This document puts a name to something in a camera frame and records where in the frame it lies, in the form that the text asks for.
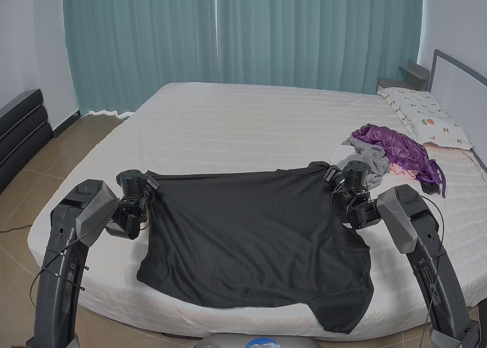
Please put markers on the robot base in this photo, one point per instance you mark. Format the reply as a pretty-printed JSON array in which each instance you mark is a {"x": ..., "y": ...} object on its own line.
[{"x": 255, "y": 340}]

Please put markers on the grey bedside table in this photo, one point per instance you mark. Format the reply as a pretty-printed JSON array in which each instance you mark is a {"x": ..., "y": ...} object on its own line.
[{"x": 403, "y": 80}]

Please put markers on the dark chest of drawers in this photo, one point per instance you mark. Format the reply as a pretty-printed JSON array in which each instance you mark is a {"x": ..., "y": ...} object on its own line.
[{"x": 23, "y": 129}]

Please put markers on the white garment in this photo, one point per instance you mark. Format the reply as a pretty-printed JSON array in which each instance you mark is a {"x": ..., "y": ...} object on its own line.
[{"x": 340, "y": 154}]

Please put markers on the blue-green curtain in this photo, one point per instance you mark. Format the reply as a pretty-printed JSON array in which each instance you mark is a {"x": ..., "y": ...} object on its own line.
[
  {"x": 144, "y": 34},
  {"x": 312, "y": 27}
]

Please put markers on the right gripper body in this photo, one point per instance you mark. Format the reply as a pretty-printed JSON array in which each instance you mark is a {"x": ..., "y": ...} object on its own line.
[{"x": 331, "y": 174}]

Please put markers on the bed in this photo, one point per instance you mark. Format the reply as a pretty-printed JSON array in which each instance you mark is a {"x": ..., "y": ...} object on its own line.
[{"x": 228, "y": 129}]

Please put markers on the white printed pillow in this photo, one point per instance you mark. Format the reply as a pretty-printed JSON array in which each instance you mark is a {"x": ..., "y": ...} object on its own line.
[{"x": 426, "y": 114}]

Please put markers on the black T-shirt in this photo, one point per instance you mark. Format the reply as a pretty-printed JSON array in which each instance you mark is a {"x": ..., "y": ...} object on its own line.
[{"x": 247, "y": 232}]

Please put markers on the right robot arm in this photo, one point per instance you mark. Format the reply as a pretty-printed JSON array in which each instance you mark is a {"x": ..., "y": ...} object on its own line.
[{"x": 430, "y": 255}]

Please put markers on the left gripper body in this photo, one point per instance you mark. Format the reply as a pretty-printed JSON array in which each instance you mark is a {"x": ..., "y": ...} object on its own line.
[{"x": 151, "y": 183}]

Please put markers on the small black garment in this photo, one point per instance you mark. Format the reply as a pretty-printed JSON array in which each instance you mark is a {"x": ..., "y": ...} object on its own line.
[{"x": 428, "y": 187}]

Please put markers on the grey garment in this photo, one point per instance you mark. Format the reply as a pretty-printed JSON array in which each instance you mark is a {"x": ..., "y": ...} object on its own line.
[{"x": 374, "y": 160}]

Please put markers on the purple satin garment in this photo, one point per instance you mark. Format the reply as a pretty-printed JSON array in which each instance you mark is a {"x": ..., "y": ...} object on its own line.
[{"x": 399, "y": 148}]

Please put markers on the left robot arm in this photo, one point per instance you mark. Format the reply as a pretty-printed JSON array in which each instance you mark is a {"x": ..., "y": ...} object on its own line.
[{"x": 61, "y": 262}]

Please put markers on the pink garment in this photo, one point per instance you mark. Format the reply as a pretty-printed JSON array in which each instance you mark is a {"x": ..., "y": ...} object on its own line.
[{"x": 401, "y": 171}]

